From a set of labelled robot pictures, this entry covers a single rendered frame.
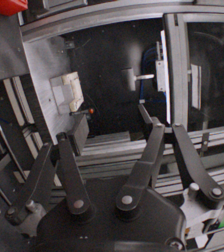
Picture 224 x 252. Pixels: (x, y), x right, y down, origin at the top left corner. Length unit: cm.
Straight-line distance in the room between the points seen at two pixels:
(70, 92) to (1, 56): 33
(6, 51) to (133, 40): 62
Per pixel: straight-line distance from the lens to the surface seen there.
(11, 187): 68
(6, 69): 38
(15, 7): 42
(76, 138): 18
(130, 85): 59
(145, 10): 43
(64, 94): 63
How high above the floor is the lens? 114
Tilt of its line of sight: 5 degrees down
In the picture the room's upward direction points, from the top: 81 degrees clockwise
